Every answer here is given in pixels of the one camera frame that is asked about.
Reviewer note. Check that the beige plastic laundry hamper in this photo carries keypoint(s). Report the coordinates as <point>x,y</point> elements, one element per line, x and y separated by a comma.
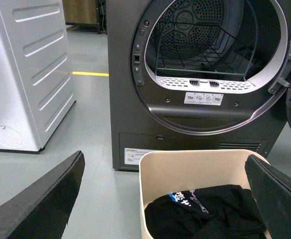
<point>164,172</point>

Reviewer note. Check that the white washing machine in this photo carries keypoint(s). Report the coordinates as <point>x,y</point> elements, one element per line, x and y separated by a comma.
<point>36,87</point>

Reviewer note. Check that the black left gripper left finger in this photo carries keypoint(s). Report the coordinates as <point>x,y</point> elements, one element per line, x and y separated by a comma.
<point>42,210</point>

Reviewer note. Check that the wire drying rack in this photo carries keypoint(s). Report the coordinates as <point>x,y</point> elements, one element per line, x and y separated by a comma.
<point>202,50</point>

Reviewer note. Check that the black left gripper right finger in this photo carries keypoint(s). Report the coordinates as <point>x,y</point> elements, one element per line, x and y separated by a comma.
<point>272,191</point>

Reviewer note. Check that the wooden cabinet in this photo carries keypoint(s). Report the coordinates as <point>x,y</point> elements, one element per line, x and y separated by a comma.
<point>86,15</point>

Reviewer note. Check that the dark grey dryer machine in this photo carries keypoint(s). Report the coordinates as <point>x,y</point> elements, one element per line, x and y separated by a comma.
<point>150,112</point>

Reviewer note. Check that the black printed t-shirt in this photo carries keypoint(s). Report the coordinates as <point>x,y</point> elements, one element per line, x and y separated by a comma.
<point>219,212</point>

